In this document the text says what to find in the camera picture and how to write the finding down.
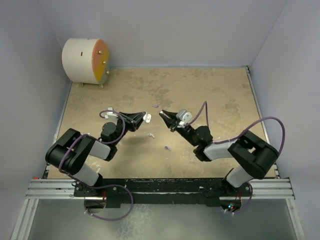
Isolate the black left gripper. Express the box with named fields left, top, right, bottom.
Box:
left=112, top=111, right=146, bottom=146

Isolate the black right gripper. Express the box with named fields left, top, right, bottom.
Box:
left=160, top=110, right=199, bottom=147

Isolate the white charging case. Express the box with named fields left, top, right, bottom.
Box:
left=142, top=113, right=152, bottom=124

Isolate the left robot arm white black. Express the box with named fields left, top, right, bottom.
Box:
left=45, top=108, right=151, bottom=196

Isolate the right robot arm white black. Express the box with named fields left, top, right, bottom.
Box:
left=159, top=109, right=281, bottom=196

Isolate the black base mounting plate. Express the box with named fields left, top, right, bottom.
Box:
left=71, top=178, right=253, bottom=211

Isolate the white cylinder orange face fixture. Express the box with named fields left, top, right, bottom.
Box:
left=61, top=38, right=110, bottom=89

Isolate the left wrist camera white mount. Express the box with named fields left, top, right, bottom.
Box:
left=101, top=107, right=118, bottom=122

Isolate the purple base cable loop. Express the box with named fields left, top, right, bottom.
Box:
left=83, top=184, right=136, bottom=221

